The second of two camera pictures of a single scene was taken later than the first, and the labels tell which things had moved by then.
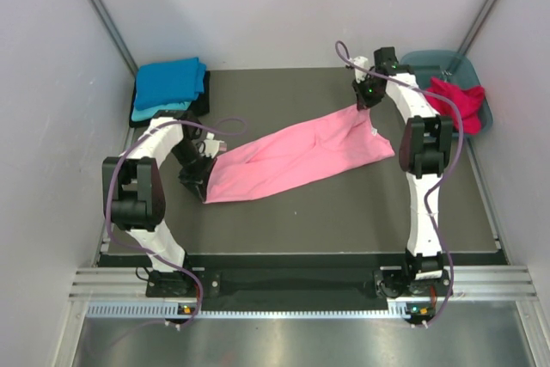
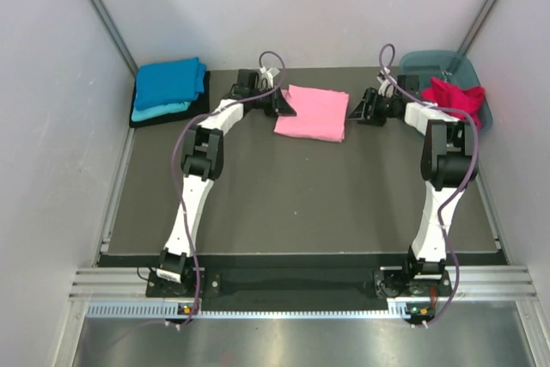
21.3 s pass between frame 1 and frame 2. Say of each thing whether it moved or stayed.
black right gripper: moved
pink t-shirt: moved
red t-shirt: stayed
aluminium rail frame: stayed
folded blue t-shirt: stayed
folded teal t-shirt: stayed
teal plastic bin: stayed
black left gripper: moved
